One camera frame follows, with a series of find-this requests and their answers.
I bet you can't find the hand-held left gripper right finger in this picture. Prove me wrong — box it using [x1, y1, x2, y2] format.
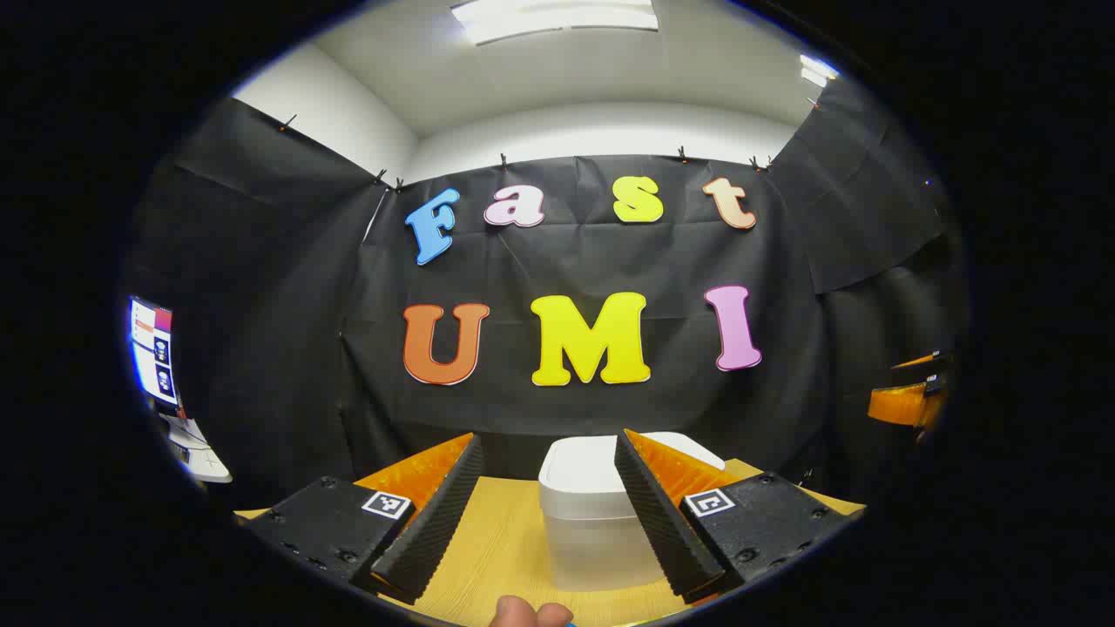
[614, 428, 865, 606]

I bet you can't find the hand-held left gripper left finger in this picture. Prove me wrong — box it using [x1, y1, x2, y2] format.
[240, 433, 485, 606]

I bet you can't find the white desktop garbage bin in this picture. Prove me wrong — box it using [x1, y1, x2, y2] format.
[537, 431, 726, 593]

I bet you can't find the wooden desktop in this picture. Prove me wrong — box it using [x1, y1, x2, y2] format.
[233, 459, 868, 627]

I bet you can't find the black backdrop cloth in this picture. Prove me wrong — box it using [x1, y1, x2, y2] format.
[122, 78, 968, 510]

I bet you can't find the computer monitor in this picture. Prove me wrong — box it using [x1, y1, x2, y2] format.
[129, 296, 175, 408]

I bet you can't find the long ceiling light panel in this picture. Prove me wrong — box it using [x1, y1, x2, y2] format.
[450, 0, 660, 46]

